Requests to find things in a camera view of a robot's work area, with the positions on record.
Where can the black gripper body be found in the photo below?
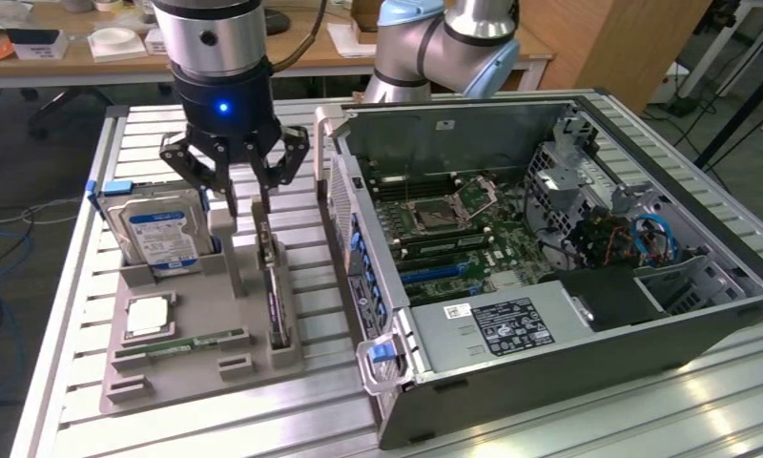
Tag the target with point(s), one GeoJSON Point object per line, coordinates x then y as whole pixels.
{"type": "Point", "coordinates": [224, 110]}

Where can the graphics card with small fan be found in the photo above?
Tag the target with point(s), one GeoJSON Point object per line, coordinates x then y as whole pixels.
{"type": "Point", "coordinates": [272, 296]}

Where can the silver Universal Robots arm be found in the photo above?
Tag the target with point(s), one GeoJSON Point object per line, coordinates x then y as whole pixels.
{"type": "Point", "coordinates": [208, 43]}

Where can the beige case corner fixture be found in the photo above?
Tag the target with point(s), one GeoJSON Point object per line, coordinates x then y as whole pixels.
{"type": "Point", "coordinates": [322, 143]}

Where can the hard disk with blue label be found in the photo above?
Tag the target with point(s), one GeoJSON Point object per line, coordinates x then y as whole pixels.
{"type": "Point", "coordinates": [158, 238]}

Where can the small white box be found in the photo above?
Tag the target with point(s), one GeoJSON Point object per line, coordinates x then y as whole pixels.
{"type": "Point", "coordinates": [154, 45]}

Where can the wooden desk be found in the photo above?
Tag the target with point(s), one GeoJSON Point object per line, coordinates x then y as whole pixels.
{"type": "Point", "coordinates": [330, 62]}

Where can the blue card retention latch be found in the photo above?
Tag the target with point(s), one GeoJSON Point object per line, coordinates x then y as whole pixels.
{"type": "Point", "coordinates": [355, 238]}

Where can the white square tray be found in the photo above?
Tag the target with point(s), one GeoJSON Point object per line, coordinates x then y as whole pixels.
{"type": "Point", "coordinates": [116, 47]}

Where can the white papers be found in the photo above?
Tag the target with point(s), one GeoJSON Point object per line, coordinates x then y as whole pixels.
{"type": "Point", "coordinates": [348, 40]}

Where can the black chair base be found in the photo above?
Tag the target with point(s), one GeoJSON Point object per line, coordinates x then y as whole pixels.
{"type": "Point", "coordinates": [53, 100]}

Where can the beige parts rack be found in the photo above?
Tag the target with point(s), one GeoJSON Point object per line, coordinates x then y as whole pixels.
{"type": "Point", "coordinates": [203, 305]}

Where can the brown cardboard box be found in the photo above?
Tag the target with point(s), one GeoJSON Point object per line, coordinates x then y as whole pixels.
{"type": "Point", "coordinates": [363, 16]}

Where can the RAM stick with white label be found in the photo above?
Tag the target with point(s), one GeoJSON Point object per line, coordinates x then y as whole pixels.
{"type": "Point", "coordinates": [447, 244]}

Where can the silver CPU socket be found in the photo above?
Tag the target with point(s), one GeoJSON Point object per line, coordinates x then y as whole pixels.
{"type": "Point", "coordinates": [486, 182]}

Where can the white box with black lid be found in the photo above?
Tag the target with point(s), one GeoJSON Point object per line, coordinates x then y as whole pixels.
{"type": "Point", "coordinates": [37, 50]}

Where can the silver CPU chip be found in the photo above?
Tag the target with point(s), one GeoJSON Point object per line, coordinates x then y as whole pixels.
{"type": "Point", "coordinates": [147, 316]}

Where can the grey cup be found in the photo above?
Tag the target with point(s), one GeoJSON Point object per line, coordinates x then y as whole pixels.
{"type": "Point", "coordinates": [75, 6]}

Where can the blue expansion slot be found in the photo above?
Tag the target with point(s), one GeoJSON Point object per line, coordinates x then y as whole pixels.
{"type": "Point", "coordinates": [435, 274]}

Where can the green RAM stick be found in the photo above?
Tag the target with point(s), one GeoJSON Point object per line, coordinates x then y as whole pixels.
{"type": "Point", "coordinates": [183, 343]}

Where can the orange booklet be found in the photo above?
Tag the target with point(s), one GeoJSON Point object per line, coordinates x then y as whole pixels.
{"type": "Point", "coordinates": [1, 50]}

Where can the green motherboard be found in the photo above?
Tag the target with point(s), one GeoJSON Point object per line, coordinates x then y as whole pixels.
{"type": "Point", "coordinates": [508, 248]}

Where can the perforated metal drive cage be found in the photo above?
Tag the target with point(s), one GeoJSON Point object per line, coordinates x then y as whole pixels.
{"type": "Point", "coordinates": [559, 191]}

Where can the grey power supply unit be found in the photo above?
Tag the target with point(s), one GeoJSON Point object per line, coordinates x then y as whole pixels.
{"type": "Point", "coordinates": [438, 339]}

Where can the wooden cabinet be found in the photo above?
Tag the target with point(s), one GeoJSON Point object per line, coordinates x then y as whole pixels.
{"type": "Point", "coordinates": [610, 47]}

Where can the white floor appliance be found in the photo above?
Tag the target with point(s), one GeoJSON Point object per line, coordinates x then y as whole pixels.
{"type": "Point", "coordinates": [667, 83]}

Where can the black open PC case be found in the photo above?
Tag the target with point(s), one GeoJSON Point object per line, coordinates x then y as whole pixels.
{"type": "Point", "coordinates": [546, 381]}

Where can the silver disk bay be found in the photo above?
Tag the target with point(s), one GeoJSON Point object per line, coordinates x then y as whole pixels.
{"type": "Point", "coordinates": [692, 281]}

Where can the black slanted pole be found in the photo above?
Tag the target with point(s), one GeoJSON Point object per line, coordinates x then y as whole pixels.
{"type": "Point", "coordinates": [743, 93]}

